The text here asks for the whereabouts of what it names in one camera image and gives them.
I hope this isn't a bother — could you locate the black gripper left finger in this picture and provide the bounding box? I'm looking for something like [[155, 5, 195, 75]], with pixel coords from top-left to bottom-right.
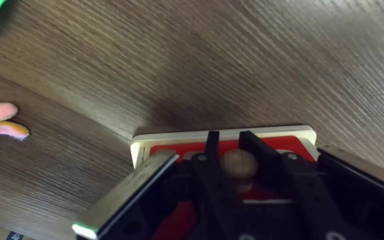
[[188, 130, 247, 240]]

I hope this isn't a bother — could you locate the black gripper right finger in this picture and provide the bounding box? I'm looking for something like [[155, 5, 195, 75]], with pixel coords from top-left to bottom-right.
[[237, 130, 357, 240]]

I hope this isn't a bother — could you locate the red drawer with wooden knob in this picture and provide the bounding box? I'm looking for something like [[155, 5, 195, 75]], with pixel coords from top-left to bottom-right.
[[148, 135, 317, 240]]

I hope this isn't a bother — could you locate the red box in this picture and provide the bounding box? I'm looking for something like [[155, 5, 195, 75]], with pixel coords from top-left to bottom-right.
[[129, 125, 320, 171]]

